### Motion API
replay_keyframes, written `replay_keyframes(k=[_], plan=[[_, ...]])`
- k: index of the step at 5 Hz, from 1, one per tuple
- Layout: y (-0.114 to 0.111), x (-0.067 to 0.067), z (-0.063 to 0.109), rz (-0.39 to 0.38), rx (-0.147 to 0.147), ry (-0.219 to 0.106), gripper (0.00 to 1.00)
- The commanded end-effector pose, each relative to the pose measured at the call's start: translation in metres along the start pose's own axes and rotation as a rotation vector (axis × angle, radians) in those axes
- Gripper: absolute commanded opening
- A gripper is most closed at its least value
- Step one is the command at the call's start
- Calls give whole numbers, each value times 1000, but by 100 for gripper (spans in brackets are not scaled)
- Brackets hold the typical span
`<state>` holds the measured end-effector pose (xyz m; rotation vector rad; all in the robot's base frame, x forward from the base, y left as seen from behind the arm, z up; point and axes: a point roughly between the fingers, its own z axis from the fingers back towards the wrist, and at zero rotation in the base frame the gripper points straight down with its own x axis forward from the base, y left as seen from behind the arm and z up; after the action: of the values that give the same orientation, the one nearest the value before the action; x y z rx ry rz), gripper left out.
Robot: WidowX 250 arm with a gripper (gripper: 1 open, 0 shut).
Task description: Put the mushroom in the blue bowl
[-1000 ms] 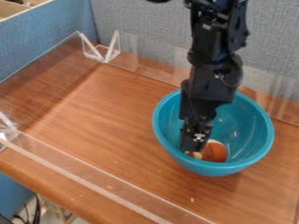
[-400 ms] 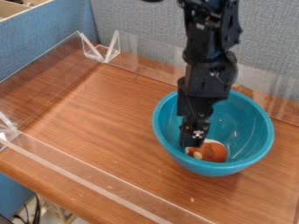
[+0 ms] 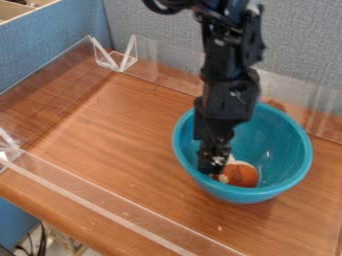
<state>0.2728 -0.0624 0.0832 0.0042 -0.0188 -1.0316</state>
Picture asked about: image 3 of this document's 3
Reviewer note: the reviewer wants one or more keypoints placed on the clear acrylic back barrier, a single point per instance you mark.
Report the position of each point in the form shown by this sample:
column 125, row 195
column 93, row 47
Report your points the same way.
column 291, row 90

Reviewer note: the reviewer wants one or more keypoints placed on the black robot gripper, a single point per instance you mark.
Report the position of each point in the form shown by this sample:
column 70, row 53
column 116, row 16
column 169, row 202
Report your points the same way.
column 224, row 107

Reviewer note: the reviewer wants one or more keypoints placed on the blue plastic bowl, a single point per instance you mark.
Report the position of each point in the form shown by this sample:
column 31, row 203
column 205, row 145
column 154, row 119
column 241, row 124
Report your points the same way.
column 272, row 142

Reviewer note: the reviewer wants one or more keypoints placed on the brown and white toy mushroom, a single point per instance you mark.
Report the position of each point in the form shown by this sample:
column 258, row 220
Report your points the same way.
column 238, row 174

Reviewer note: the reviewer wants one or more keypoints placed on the clear acrylic corner bracket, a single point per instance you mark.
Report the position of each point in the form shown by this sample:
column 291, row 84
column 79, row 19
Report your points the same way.
column 117, row 61

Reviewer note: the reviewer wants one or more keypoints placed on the blue partition panel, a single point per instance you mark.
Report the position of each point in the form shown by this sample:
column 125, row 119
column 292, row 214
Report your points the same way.
column 33, row 39

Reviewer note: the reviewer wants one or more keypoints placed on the clear acrylic front barrier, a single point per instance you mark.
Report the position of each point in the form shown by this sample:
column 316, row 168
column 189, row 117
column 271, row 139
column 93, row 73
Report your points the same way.
column 160, row 229

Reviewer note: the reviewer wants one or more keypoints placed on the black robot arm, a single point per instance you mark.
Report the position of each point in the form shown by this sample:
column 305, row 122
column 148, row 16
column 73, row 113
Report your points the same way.
column 233, row 45

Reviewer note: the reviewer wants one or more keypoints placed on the clear acrylic barrier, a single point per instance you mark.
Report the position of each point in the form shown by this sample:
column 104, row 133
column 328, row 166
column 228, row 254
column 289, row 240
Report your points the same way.
column 160, row 229
column 291, row 90

